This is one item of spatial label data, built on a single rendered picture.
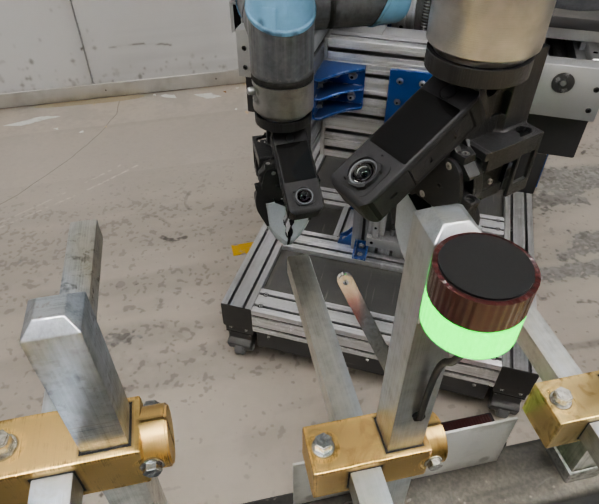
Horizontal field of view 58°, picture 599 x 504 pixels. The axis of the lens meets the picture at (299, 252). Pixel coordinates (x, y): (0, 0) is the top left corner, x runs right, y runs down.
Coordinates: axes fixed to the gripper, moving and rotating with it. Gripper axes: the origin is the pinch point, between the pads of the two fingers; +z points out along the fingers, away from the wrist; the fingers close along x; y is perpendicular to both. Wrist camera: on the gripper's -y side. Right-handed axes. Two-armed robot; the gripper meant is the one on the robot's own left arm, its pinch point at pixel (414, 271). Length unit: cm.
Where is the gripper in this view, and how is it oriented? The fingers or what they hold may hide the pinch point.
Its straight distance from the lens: 50.3
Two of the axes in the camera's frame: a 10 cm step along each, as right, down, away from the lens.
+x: -5.3, -5.7, 6.2
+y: 8.5, -3.6, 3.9
